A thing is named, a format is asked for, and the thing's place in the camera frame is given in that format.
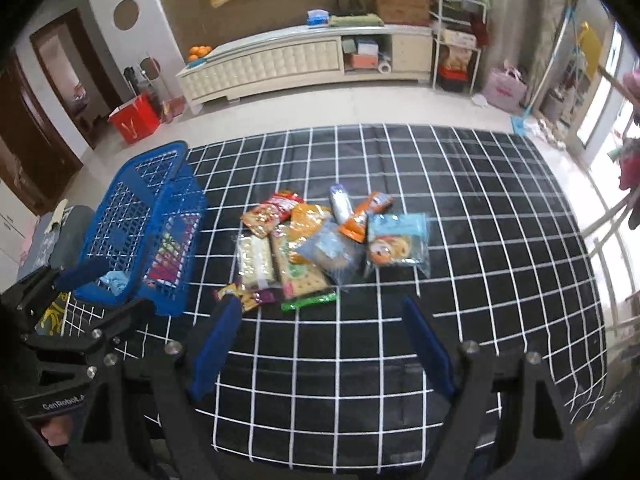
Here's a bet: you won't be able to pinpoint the red snack packet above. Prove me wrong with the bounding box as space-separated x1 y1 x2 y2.
240 191 301 238

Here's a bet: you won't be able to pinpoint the purple tube snack packet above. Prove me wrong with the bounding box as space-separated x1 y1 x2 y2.
329 183 355 225

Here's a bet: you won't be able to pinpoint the person's left hand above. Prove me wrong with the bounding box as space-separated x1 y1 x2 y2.
41 416 77 447

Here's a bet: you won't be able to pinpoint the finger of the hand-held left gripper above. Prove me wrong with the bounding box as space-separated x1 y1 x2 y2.
0 259 110 323
20 299 157 361

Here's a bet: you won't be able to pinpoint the green snack bar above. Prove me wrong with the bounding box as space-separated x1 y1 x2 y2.
280 291 340 312

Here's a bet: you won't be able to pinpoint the green cushion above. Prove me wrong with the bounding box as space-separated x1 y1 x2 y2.
327 14 385 28

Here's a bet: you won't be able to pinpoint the yellow red small packet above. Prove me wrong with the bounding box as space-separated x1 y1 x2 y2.
214 282 263 313

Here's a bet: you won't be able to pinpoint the brown cardboard box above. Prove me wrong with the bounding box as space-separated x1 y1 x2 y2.
375 0 432 26

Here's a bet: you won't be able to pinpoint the blue plastic mesh basket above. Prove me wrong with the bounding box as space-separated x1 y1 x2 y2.
70 141 208 317

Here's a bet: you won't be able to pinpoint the orange white snack packet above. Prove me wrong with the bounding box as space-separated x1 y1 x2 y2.
339 191 395 243

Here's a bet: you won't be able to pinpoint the small light blue packet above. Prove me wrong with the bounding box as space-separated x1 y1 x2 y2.
98 270 132 296

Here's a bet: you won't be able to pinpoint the grey cushioned chair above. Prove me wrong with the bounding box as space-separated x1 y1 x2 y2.
17 205 96 281

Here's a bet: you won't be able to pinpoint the black white grid tablecloth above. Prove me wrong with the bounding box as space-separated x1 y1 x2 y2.
30 124 608 473

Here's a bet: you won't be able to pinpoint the brown wooden door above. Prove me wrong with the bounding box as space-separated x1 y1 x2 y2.
0 55 83 216

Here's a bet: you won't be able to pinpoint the green cracker packet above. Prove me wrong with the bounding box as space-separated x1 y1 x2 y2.
270 225 338 301

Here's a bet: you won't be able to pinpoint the white tufted cabinet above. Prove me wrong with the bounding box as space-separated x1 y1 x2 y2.
176 25 435 115

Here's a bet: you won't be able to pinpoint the white metal rack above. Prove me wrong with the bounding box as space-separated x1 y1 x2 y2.
424 0 490 95

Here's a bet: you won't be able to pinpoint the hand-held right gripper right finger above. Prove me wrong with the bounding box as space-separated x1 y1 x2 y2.
401 296 586 480

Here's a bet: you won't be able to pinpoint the light blue cartoon snack packet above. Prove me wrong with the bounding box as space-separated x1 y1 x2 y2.
364 212 432 278

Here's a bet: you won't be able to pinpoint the pink bag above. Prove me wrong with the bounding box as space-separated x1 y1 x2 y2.
481 62 528 115

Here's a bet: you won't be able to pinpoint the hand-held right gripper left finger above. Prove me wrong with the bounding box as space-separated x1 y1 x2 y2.
65 296 244 480

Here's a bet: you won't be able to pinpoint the clear blue snack packet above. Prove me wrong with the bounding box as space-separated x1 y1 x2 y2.
295 222 366 286

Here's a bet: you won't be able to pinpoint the red paper bag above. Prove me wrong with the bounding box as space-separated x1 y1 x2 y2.
108 94 162 145

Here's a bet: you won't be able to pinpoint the white wafer packet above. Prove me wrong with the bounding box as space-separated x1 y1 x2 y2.
235 234 278 291

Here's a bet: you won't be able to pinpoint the pink hanging clothes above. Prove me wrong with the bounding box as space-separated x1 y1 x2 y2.
617 70 640 191

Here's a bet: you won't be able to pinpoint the colourful striped snack packet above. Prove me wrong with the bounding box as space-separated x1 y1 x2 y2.
147 215 198 288

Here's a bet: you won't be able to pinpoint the blue mop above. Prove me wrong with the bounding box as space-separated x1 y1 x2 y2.
510 2 576 136

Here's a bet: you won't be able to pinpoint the yellow towel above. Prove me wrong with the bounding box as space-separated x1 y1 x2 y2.
580 21 603 78

